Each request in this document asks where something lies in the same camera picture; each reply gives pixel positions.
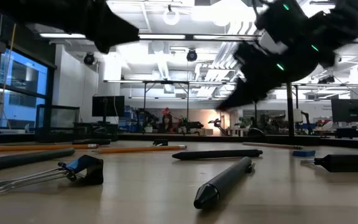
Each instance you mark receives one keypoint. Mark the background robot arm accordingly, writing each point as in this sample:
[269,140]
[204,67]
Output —
[217,123]

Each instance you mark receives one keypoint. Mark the black aluminium table frame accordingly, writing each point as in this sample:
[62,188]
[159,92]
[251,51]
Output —
[197,137]

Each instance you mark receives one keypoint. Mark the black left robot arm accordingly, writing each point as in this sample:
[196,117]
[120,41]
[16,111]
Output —
[26,15]

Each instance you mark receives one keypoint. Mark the dark framed window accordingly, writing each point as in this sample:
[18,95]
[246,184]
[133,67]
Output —
[23,74]

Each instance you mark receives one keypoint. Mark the blue eraser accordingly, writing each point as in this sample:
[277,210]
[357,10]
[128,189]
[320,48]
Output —
[304,153]

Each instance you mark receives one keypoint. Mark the black pen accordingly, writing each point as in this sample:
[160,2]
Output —
[222,183]
[26,159]
[92,142]
[216,154]

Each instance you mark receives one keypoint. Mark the red desk lamp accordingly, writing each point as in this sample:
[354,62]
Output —
[166,110]

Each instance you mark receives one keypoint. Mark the person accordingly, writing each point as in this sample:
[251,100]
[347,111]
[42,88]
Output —
[166,123]

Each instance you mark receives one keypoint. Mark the black metal rig frame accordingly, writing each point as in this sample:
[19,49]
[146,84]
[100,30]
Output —
[166,82]

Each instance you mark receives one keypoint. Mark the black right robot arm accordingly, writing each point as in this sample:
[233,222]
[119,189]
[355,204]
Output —
[337,25]

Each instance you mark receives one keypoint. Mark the black monitor on stand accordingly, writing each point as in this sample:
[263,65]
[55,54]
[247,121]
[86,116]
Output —
[107,105]
[351,110]

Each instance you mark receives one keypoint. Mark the black binder clip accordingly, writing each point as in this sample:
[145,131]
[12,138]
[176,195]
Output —
[161,142]
[92,171]
[340,163]

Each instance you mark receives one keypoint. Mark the natural wood pencil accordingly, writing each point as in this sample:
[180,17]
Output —
[272,145]

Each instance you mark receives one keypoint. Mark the black ceiling spotlight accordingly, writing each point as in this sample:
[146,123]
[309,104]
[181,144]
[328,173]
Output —
[192,55]
[89,58]

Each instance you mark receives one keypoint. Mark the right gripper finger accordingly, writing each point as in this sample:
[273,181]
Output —
[238,96]

